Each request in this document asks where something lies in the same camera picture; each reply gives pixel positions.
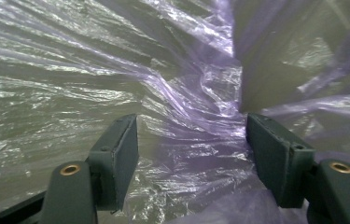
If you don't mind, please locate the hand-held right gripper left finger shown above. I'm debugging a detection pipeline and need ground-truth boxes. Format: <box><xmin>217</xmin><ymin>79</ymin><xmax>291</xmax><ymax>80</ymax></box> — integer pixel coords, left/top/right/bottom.
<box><xmin>85</xmin><ymin>113</ymin><xmax>140</xmax><ymax>213</ymax></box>

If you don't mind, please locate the green plastic bin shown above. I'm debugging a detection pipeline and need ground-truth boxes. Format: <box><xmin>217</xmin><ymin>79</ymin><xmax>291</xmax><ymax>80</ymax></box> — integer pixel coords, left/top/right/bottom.
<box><xmin>0</xmin><ymin>0</ymin><xmax>350</xmax><ymax>216</ymax></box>

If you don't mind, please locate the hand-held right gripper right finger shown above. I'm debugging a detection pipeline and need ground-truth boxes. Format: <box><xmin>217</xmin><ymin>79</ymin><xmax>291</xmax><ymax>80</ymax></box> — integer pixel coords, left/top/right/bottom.
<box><xmin>245</xmin><ymin>112</ymin><xmax>316</xmax><ymax>209</ymax></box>

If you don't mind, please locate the purple plastic bag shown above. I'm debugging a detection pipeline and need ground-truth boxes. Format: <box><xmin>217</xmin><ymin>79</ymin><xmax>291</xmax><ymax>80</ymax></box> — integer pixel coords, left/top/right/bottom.
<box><xmin>0</xmin><ymin>0</ymin><xmax>350</xmax><ymax>224</ymax></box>

